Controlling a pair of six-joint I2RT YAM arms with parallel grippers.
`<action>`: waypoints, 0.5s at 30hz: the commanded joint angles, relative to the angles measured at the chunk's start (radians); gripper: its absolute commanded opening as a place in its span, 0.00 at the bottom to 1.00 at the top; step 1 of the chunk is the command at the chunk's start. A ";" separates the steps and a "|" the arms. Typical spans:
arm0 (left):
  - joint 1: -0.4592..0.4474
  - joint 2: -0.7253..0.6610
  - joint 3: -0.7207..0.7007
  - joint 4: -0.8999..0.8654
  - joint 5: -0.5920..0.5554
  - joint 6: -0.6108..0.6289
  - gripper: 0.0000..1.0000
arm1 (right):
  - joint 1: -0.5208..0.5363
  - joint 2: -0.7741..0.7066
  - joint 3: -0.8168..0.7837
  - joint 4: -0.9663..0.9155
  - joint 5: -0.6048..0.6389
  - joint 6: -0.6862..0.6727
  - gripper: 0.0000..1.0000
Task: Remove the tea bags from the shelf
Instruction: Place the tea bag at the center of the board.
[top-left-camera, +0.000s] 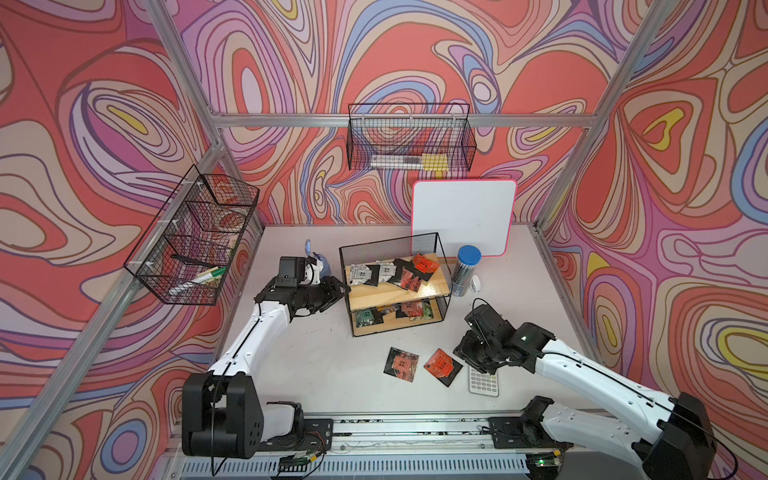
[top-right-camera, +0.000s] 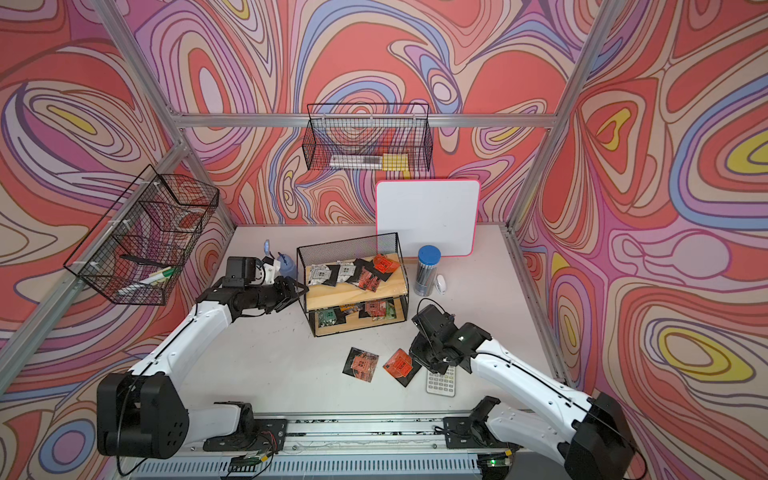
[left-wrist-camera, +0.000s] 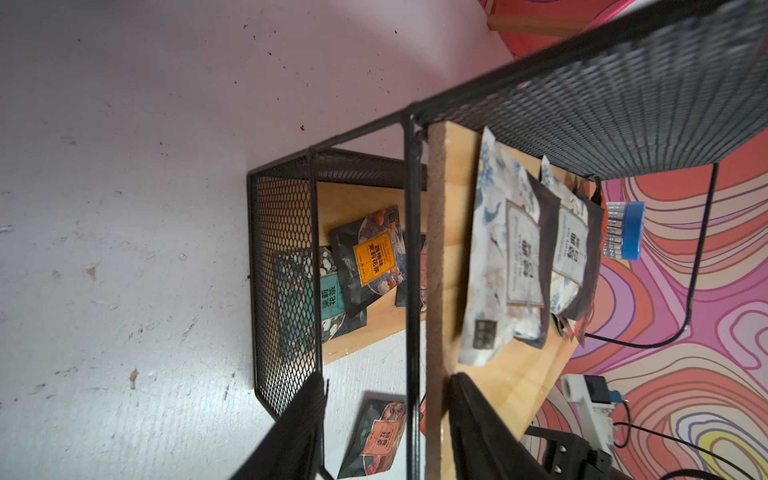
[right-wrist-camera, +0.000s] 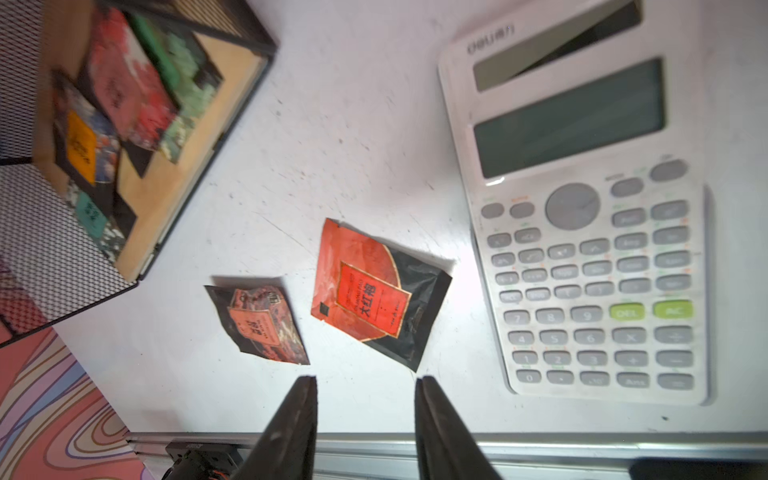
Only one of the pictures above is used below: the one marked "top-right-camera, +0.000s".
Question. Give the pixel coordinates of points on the back wall wire basket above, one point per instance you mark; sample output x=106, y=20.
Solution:
x=354, y=136

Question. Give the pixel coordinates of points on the green marker in basket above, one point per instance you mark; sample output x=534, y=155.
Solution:
x=159, y=276

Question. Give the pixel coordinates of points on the blue brush holder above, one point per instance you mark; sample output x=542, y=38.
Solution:
x=285, y=264

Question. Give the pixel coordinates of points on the white calculator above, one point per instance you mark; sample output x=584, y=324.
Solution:
x=443, y=385

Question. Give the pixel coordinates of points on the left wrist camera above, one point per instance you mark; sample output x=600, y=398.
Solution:
x=250, y=271

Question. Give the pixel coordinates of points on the red tea bag shelf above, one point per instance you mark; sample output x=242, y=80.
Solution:
x=385, y=265
x=377, y=308

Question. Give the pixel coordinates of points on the white board pink frame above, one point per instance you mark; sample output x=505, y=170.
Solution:
x=438, y=212

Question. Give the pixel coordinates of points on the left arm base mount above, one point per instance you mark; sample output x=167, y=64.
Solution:
x=252, y=433

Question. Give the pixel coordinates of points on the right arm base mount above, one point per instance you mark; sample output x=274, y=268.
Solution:
x=472, y=432

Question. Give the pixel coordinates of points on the white patterned tea bag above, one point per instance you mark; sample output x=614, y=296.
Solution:
x=323, y=274

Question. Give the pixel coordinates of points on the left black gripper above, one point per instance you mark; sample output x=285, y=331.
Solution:
x=284, y=294

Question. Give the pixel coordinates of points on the black wire two-tier shelf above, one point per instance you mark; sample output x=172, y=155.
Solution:
x=353, y=284

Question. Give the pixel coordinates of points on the yellow sticky notes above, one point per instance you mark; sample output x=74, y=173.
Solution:
x=395, y=162

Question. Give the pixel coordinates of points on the wall wire basket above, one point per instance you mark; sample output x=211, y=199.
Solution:
x=354, y=136
x=152, y=225

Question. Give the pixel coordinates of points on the red tea bag black edge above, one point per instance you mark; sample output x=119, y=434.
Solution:
x=360, y=364

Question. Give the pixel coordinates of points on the white eraser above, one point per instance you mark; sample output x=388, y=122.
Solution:
x=441, y=284

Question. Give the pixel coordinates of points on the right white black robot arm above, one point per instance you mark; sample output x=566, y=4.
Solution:
x=588, y=436

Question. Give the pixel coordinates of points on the blue lid pen jar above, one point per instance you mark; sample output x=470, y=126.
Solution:
x=428, y=258

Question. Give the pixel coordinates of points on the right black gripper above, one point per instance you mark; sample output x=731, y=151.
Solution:
x=416, y=351

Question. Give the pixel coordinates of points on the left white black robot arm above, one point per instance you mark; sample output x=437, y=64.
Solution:
x=140, y=412

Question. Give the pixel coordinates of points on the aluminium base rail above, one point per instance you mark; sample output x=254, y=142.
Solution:
x=342, y=446

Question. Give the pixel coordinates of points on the left wall wire basket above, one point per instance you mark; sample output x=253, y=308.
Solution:
x=152, y=225

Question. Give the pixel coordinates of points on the green tea bag lower shelf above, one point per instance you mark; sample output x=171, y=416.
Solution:
x=326, y=318

